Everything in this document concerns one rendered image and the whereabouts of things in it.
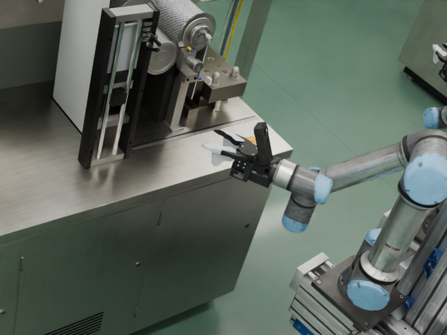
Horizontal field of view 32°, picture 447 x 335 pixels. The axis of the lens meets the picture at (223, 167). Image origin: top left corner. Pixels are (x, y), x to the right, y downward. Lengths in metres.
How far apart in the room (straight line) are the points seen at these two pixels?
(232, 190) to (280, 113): 1.91
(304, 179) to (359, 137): 2.60
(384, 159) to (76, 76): 1.02
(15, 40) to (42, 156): 0.41
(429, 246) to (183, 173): 0.80
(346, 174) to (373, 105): 2.85
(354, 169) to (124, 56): 0.73
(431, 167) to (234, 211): 1.09
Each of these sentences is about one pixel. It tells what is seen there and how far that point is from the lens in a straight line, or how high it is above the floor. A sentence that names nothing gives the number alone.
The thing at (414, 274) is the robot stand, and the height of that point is 0.85.
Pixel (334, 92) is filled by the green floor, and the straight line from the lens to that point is 4.96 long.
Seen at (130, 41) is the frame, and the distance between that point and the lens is 2.25.
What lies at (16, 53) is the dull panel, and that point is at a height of 1.04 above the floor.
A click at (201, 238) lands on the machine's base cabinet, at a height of 0.54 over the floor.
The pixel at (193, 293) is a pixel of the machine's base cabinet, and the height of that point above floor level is 0.21.
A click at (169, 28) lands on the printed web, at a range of 2.55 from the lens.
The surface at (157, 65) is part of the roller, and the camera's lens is 2.52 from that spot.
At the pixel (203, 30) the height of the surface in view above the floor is 1.27.
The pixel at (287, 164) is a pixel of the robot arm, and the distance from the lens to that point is 2.07.
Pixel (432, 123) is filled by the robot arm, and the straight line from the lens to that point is 2.77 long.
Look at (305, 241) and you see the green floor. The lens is 3.78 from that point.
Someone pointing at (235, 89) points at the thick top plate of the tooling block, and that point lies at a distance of 2.76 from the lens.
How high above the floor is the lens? 2.47
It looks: 38 degrees down
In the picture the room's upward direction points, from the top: 17 degrees clockwise
